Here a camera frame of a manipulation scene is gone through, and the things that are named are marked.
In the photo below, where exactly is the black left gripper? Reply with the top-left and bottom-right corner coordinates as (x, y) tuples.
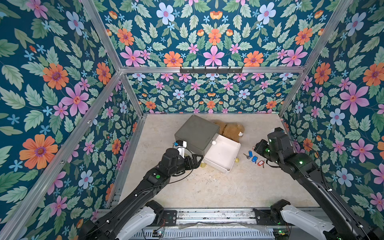
(165, 153), (203, 177)

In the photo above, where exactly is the key with blue tag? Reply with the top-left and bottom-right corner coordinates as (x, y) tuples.
(244, 151), (253, 160)
(252, 156), (258, 164)

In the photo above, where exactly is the key with red tag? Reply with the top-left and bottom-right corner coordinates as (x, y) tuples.
(258, 160), (265, 168)

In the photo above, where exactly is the white drawer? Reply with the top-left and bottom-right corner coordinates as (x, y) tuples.
(203, 135), (241, 173)

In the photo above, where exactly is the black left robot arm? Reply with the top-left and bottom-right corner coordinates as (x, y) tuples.
(79, 148), (204, 240)

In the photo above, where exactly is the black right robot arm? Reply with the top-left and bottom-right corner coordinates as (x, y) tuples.
(254, 128), (384, 240)

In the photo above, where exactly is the white yellow drawer cabinet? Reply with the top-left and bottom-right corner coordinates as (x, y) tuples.
(200, 159), (208, 168)

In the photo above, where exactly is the brown teddy bear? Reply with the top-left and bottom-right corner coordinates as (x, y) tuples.
(213, 120), (245, 143)

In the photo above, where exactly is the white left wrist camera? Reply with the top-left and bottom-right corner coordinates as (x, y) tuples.
(174, 140), (187, 158)

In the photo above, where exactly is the aluminium front rail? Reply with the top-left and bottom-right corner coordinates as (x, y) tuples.
(86, 207), (331, 240)

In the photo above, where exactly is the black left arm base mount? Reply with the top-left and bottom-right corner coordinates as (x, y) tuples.
(142, 201), (178, 227)

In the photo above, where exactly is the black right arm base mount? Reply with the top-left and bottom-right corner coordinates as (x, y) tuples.
(253, 200), (291, 226)

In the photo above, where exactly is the black hook rail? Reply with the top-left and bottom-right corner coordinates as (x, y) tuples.
(179, 67), (243, 75)

